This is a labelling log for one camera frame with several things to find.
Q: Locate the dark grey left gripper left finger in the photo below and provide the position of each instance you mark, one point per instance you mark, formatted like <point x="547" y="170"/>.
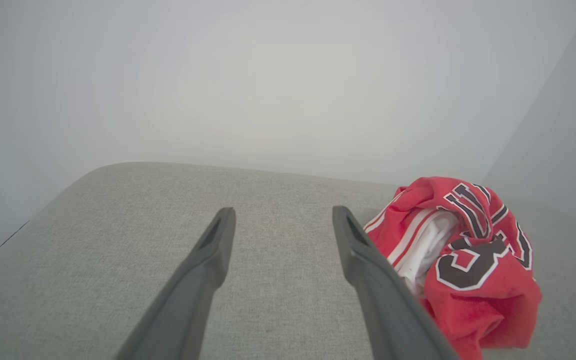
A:
<point x="193" y="290"/>

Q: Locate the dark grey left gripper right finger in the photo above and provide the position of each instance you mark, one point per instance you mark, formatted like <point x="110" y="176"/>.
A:
<point x="383" y="300"/>

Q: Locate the red and white basketball jersey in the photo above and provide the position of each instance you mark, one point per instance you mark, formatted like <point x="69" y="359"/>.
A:
<point x="488" y="305"/>

